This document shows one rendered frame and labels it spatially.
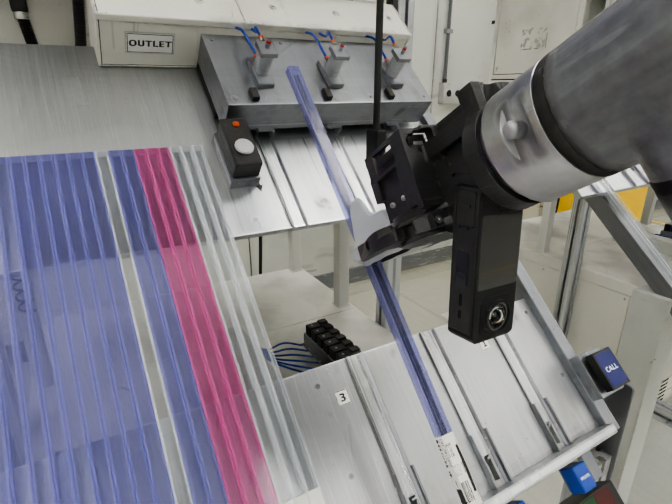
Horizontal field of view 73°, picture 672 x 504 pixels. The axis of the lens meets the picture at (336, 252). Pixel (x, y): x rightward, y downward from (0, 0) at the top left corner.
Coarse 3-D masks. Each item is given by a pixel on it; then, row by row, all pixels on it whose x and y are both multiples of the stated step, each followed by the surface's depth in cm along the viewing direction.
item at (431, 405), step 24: (288, 72) 53; (312, 120) 50; (336, 168) 49; (336, 192) 48; (384, 288) 44; (384, 312) 44; (408, 336) 43; (408, 360) 42; (432, 384) 42; (432, 408) 40; (432, 432) 41
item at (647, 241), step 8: (600, 184) 73; (608, 184) 73; (608, 192) 72; (608, 200) 72; (616, 200) 71; (616, 208) 71; (624, 208) 71; (624, 216) 71; (632, 216) 70; (632, 224) 70; (640, 224) 70; (640, 232) 69; (640, 240) 69; (648, 240) 68; (648, 248) 68; (656, 248) 68; (656, 256) 68; (664, 256) 67; (664, 264) 67; (664, 272) 67
